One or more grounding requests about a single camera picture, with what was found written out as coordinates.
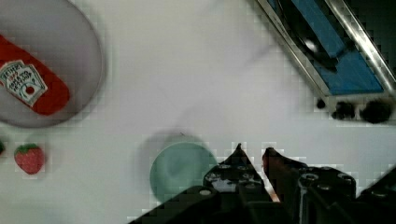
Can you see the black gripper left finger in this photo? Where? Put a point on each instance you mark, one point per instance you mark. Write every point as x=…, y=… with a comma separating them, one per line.
x=241, y=190

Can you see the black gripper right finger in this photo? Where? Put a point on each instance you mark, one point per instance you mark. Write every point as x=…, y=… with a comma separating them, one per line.
x=307, y=192

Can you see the black toaster oven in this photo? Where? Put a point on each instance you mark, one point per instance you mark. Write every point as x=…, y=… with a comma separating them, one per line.
x=370, y=24

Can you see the blue oven door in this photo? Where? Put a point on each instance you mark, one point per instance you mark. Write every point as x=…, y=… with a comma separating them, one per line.
x=320, y=37

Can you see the green cup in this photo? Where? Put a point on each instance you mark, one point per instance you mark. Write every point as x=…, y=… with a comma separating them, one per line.
x=179, y=166

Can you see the light red strawberry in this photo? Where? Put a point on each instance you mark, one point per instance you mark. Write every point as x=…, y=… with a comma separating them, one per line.
x=30, y=158

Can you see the grey round plate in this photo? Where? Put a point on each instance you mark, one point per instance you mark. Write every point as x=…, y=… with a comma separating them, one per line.
x=60, y=36

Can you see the red ketchup bottle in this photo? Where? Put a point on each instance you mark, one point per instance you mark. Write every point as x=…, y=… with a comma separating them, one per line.
x=30, y=81

